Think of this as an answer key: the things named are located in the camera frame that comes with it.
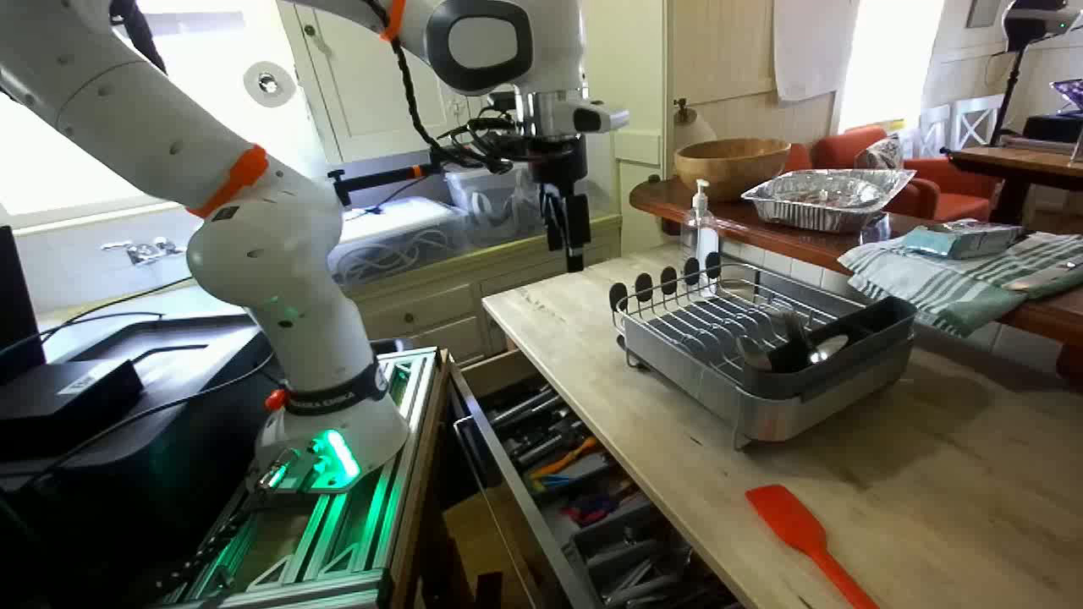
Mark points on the dark grey utensil holder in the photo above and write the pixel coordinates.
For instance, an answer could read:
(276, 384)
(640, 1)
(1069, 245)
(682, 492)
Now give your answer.
(875, 342)

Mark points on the green striped dish towel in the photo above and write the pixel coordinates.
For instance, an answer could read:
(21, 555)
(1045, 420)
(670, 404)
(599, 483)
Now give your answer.
(957, 292)

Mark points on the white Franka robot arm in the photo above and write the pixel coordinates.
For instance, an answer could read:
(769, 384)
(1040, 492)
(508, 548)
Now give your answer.
(282, 272)

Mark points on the black monitor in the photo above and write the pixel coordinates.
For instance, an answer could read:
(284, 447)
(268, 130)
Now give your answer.
(14, 305)

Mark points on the aluminium foil tray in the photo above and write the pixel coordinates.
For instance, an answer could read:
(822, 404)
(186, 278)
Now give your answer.
(829, 198)

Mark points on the silver spoon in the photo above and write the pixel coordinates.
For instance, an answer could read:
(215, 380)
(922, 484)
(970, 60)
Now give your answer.
(829, 351)

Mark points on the black bar with orange clamps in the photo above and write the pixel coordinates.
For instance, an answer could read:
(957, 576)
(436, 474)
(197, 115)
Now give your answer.
(374, 176)

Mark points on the red silicone spatula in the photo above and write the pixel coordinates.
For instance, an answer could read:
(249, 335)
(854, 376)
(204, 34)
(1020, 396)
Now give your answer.
(791, 520)

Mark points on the teal flat package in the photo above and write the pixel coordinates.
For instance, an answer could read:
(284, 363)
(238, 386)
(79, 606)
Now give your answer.
(957, 242)

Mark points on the white lattice chair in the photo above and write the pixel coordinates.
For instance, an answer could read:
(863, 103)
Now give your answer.
(970, 122)

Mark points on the dark wooden table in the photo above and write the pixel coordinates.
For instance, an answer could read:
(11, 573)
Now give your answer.
(1016, 164)

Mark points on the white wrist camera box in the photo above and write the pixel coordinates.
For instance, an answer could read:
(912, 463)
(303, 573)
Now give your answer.
(599, 115)

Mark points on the clear plastic storage bin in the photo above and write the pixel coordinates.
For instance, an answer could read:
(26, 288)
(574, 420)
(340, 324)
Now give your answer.
(485, 203)

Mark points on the large wooden bowl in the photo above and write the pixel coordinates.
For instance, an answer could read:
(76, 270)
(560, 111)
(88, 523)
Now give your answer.
(732, 170)

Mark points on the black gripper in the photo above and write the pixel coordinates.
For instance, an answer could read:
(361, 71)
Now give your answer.
(560, 164)

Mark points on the black equipment case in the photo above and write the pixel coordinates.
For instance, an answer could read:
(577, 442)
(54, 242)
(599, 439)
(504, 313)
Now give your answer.
(169, 474)

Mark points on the clear hand sanitizer bottle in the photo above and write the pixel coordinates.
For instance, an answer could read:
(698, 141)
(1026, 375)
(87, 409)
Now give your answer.
(706, 230)

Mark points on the open kitchen drawer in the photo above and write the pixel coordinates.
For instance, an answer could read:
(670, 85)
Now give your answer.
(563, 474)

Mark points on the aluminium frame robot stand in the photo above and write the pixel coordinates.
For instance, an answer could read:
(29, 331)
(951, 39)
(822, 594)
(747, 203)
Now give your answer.
(340, 544)

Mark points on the black flat box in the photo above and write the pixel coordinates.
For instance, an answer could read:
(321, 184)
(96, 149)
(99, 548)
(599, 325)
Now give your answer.
(69, 401)

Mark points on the cream drawer cabinet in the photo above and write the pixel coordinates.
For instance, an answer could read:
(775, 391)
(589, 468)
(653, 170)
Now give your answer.
(427, 310)

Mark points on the black tripod pole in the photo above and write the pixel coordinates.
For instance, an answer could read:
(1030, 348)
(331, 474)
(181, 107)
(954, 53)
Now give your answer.
(137, 29)

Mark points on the red sofa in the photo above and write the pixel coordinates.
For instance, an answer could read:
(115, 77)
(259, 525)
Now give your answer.
(957, 203)

